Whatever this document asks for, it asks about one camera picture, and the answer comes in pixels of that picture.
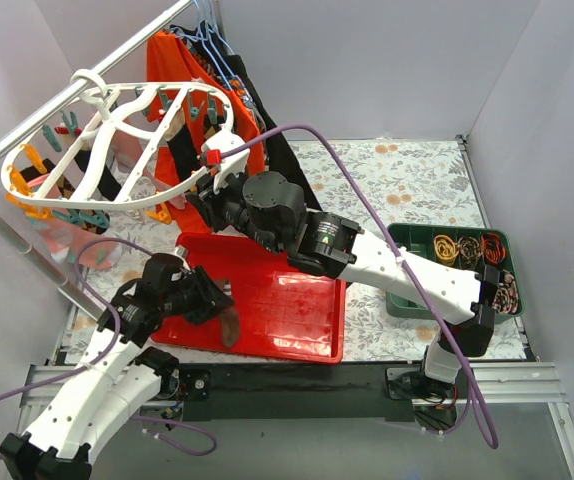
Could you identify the floral table mat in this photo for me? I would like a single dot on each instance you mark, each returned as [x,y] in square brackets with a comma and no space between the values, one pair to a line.
[418,182]

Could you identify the aluminium frame rail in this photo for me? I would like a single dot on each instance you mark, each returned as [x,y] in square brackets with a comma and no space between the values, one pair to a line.
[349,421]

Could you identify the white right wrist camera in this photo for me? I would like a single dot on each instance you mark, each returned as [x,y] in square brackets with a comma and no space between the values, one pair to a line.
[223,154]

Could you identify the white round sock hanger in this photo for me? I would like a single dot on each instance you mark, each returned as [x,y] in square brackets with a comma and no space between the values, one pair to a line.
[114,104]

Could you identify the navy beige red sock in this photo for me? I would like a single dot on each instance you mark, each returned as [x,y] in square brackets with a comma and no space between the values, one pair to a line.
[180,143]

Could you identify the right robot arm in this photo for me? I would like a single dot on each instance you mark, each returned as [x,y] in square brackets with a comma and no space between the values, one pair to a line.
[270,210]

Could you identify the brown argyle sock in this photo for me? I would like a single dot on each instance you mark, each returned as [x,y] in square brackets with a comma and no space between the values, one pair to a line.
[95,221]

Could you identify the orange t-shirt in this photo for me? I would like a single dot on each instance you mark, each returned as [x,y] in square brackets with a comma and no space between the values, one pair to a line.
[172,59]

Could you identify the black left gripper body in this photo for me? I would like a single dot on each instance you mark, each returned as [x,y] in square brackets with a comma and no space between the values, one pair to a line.
[205,292]

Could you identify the brown ribbed sock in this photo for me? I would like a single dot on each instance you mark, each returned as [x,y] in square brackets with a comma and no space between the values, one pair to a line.
[230,327]

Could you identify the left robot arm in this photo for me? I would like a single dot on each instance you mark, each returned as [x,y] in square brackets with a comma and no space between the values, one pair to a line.
[118,372]

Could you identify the silver clothes rail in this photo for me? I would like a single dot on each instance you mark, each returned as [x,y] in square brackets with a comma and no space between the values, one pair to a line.
[31,124]

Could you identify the green compartment box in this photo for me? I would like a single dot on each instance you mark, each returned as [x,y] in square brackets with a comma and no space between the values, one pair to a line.
[467,248]

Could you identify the red plastic tray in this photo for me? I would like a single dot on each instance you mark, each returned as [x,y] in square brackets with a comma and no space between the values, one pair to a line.
[283,314]

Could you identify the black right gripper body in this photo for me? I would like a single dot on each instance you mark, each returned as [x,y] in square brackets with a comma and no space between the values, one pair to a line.
[212,201]

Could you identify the pink green sock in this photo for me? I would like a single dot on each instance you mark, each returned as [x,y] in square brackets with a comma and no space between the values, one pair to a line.
[65,241]

